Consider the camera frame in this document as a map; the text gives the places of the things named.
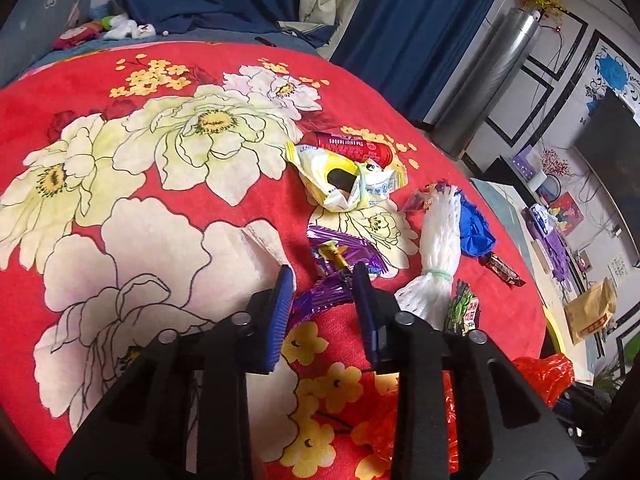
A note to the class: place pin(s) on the white vase with red berries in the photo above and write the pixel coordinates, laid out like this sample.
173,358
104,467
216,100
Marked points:
555,162

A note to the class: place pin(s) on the purple orange candy wrapper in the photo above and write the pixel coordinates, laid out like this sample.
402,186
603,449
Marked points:
420,200

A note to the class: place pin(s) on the brown paper bag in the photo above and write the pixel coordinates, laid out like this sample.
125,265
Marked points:
590,310

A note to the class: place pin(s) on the brown candy bar wrapper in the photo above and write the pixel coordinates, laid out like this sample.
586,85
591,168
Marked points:
502,268

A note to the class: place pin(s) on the white blue coffee table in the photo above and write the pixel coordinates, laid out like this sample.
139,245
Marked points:
505,220

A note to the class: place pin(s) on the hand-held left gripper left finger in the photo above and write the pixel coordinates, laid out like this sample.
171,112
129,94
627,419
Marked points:
281,310

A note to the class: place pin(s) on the dark television stand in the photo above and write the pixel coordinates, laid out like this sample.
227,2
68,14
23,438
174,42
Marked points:
502,172

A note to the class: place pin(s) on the yellow snack bag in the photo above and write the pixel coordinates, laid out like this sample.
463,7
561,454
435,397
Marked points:
312,170

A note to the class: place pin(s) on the green snack packet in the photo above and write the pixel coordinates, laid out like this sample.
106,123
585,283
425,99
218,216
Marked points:
457,310

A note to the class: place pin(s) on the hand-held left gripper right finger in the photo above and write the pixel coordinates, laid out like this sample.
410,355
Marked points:
365,310

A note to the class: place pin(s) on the red cylindrical can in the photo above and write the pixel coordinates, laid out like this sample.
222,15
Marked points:
350,146

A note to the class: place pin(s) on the colourful painting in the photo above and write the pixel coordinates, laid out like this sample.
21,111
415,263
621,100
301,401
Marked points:
567,212

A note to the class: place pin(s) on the orange red plastic bag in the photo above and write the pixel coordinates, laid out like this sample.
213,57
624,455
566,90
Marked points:
545,375

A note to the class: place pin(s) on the yellow rimmed trash bin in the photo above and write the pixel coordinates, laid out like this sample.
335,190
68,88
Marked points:
552,330

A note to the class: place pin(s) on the black television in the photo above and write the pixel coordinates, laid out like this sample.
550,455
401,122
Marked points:
610,140

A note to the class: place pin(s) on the purple snack wrapper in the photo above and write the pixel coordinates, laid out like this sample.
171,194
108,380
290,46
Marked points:
320,300
350,250

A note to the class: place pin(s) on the blue grey blanket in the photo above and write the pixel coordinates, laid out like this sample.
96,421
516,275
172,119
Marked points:
200,37

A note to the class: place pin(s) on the red patterned cushion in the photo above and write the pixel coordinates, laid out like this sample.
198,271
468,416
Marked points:
75,90

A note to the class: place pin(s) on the purple box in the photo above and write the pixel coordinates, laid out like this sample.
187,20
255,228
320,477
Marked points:
525,162

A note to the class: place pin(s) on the white blue small packet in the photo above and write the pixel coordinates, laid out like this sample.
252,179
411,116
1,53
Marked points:
382,185

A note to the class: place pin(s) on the silver tower air conditioner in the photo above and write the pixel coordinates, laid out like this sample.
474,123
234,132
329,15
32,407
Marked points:
490,75

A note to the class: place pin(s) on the blue plastic bag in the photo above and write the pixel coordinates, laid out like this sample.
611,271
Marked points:
475,235

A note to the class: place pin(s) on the white plush toy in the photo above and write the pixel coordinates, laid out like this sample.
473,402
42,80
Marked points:
125,27

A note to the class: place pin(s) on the white blue tissue pack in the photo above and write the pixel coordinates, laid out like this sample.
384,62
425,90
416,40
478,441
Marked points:
542,217

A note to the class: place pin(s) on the white foam net sleeve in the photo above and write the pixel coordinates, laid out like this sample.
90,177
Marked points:
440,240

